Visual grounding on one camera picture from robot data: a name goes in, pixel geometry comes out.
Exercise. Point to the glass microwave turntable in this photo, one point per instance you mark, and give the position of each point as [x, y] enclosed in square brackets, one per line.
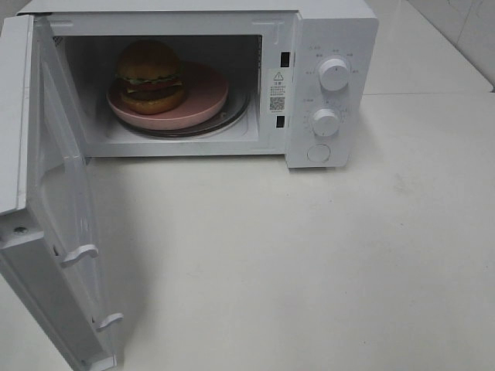
[236, 104]

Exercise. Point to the white microwave oven body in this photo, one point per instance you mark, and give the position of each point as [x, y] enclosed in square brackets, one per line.
[268, 49]

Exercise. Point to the upper white round knob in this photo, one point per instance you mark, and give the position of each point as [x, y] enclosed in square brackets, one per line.
[333, 73]

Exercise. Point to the burger with lettuce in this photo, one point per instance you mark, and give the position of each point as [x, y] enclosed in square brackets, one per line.
[149, 77]

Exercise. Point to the round white door button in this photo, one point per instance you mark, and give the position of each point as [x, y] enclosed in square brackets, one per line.
[319, 153]

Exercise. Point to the white microwave door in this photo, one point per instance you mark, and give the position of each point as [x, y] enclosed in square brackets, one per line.
[50, 252]

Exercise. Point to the pink round plate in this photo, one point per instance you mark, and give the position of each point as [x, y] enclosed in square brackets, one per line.
[206, 93]

